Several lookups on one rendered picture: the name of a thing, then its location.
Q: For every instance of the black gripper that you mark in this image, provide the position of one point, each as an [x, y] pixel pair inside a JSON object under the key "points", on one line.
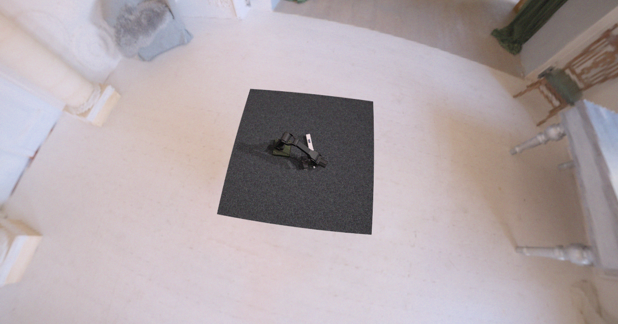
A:
{"points": [[305, 164]]}

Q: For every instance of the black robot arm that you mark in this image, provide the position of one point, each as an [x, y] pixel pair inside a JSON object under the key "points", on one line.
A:
{"points": [[314, 156]]}

